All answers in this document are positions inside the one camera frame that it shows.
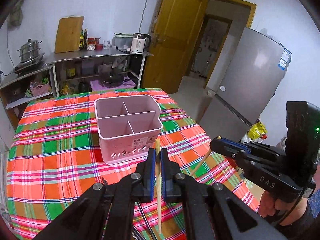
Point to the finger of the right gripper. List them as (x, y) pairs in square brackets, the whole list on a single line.
[(227, 146)]

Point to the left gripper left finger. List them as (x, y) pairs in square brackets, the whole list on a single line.
[(105, 211)]

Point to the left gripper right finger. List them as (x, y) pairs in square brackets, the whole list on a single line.
[(211, 211)]

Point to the wooden chopstick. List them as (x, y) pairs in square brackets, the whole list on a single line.
[(204, 158), (158, 183)]

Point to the steel kitchen counter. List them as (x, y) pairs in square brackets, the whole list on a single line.
[(75, 70)]

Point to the person right hand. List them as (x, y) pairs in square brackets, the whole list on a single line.
[(269, 205)]

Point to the yellow plastic bag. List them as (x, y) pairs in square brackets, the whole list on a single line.
[(258, 130)]

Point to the plaid tablecloth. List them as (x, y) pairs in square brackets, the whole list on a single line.
[(55, 156)]

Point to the pink utensil basket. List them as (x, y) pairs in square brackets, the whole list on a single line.
[(127, 126)]

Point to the silver refrigerator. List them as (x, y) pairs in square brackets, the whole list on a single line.
[(250, 81)]

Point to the purple lid storage box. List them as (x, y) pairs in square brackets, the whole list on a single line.
[(99, 85)]

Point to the black wok pan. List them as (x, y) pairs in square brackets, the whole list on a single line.
[(113, 79)]

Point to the pink small basket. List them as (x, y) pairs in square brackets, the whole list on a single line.
[(38, 90)]

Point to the white electric kettle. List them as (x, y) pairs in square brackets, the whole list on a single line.
[(140, 42)]

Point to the wooden low shelf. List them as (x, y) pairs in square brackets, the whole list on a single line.
[(16, 94)]

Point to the wooden door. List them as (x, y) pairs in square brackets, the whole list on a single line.
[(175, 34)]

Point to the induction cooker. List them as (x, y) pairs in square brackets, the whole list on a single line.
[(23, 65)]

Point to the red lid jar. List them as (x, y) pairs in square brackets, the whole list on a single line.
[(91, 43)]

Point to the wooden cutting board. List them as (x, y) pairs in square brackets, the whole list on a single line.
[(68, 34)]

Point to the dark sauce bottle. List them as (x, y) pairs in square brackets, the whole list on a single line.
[(84, 45)]

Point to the steel steamer pot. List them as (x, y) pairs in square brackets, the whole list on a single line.
[(29, 50)]

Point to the green hanging cloth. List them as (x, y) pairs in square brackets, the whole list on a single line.
[(16, 15)]

